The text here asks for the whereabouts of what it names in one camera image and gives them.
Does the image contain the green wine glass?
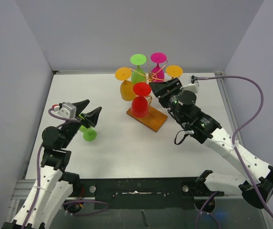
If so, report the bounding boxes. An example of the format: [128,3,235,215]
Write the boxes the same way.
[79,125,97,142]
[130,53,147,84]

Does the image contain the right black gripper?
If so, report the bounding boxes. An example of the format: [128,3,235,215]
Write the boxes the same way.
[150,78,186,125]

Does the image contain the pink wine glass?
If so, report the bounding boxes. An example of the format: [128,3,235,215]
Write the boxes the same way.
[150,52,167,83]

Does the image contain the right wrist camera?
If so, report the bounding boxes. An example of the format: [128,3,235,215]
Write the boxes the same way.
[180,75,200,94]

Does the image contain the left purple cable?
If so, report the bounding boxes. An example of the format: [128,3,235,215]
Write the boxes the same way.
[21,108,111,229]

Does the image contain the wooden rack base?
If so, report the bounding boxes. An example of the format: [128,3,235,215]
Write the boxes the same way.
[126,106,168,132]

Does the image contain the red wine glass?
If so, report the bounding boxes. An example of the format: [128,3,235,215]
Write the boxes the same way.
[131,82,151,118]

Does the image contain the gold wire glass rack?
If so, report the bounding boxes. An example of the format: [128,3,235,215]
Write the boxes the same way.
[129,58,168,105]

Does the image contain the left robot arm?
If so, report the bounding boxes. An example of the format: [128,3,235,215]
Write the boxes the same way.
[2,100,102,229]

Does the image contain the aluminium frame rail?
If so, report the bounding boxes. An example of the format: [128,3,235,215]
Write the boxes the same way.
[214,71,270,198]

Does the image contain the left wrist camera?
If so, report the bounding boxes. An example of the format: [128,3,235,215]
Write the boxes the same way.
[52,103,77,119]

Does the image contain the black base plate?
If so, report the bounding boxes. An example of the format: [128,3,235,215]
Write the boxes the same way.
[70,177,213,210]

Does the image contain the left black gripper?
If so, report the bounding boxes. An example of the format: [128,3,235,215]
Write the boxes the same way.
[60,100,101,148]

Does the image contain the orange wine glass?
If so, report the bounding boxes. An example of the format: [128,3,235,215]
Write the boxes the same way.
[115,67,136,101]
[165,65,183,79]

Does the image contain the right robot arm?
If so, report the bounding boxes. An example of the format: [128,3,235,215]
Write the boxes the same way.
[149,76,273,209]

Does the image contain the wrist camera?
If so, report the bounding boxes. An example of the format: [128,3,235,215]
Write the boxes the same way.
[52,103,77,119]
[180,75,200,94]

